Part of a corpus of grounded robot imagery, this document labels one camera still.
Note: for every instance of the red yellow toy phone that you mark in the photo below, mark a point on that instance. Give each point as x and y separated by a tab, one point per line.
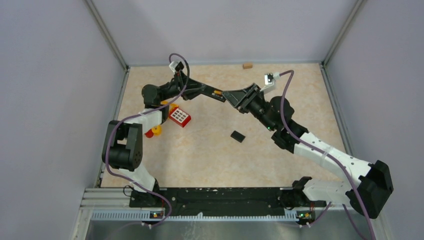
178	116

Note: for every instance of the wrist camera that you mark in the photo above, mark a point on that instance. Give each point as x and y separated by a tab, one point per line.
176	66
270	82

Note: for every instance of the red yellow toy piece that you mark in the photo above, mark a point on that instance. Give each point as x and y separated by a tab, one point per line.
154	132

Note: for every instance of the black remote control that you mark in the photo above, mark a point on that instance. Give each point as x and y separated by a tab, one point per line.
211	92

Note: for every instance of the black battery cover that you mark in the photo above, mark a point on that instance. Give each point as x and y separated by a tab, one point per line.
237	136

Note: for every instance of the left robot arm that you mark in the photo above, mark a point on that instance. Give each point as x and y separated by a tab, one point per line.
122	152

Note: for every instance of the small wooden block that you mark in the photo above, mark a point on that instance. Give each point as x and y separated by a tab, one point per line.
247	65

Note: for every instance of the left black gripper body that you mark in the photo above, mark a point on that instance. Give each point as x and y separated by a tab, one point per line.
175	87

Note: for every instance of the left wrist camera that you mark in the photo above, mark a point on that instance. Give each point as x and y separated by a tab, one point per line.
176	66

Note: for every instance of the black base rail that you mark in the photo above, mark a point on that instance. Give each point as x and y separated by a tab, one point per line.
223	201

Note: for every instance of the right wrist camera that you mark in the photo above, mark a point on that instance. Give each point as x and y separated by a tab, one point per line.
270	82

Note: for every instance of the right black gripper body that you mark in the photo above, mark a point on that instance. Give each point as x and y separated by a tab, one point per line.
256	106

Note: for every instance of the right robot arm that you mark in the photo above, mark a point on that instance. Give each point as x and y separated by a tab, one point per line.
367	186

